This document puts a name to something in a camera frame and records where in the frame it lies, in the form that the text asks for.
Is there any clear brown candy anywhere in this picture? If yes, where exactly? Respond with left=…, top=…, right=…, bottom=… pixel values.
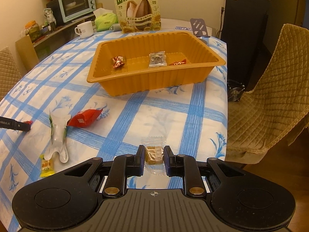
left=141, top=136, right=166, bottom=175

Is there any green long snack wrapper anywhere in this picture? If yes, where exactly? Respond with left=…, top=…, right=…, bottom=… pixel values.
left=44, top=112, right=71, bottom=163

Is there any yellow green candy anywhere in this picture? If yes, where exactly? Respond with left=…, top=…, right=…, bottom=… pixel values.
left=40, top=154, right=55, bottom=177

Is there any red double happiness packet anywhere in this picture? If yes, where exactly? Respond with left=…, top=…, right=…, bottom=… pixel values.
left=67, top=108, right=103, bottom=128

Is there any red patterned candy packet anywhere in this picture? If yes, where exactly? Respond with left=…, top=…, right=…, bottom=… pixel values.
left=112, top=55, right=126, bottom=69

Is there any clear seaweed snack packet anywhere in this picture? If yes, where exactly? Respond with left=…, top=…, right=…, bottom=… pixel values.
left=149, top=51, right=167, bottom=67

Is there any red cartoon candy packet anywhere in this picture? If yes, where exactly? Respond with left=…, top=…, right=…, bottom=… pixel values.
left=24, top=120, right=33, bottom=125

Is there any large red candy packet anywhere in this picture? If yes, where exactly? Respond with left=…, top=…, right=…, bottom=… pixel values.
left=169, top=59, right=186, bottom=66

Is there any blue checked tablecloth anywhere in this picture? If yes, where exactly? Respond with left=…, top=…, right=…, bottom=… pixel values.
left=1, top=32, right=227, bottom=231

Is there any quilted brown chair left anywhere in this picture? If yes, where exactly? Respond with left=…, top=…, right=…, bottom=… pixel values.
left=0, top=47, right=21, bottom=100

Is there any quilted brown chair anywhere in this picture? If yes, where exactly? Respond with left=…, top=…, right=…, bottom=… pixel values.
left=225, top=24, right=308, bottom=164
left=0, top=47, right=21, bottom=100

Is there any wooden shelf unit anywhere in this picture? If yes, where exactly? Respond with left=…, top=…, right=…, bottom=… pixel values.
left=15, top=12, right=96, bottom=72

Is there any quilted brown chair right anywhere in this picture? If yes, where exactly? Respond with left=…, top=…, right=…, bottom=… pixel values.
left=225, top=24, right=308, bottom=164

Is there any black floor fan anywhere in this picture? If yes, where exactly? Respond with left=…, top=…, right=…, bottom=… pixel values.
left=227, top=80, right=245, bottom=102

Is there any pickle jar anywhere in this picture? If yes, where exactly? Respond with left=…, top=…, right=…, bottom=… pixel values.
left=25, top=20, right=42, bottom=43

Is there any orange plastic tray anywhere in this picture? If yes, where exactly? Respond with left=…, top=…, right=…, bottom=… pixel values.
left=87, top=31, right=226, bottom=96

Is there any white mug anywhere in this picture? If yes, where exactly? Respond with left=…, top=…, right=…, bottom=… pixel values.
left=74, top=21, right=94, bottom=39

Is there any light blue toaster oven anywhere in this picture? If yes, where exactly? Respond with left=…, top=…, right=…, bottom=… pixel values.
left=46, top=0, right=96, bottom=27

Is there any blue white tissue packet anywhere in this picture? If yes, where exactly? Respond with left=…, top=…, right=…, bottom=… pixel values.
left=175, top=26, right=192, bottom=32

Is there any green tissue pack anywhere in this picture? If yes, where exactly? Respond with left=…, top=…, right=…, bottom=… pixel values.
left=93, top=8, right=118, bottom=32

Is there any grey phone stand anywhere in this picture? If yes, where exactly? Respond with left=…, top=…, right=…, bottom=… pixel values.
left=190, top=18, right=211, bottom=38

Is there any black cabinet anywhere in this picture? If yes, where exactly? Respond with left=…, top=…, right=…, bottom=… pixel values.
left=221, top=0, right=271, bottom=86

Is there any sunflower seed snack box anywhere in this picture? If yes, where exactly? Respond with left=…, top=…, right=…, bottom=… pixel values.
left=114, top=0, right=161, bottom=33

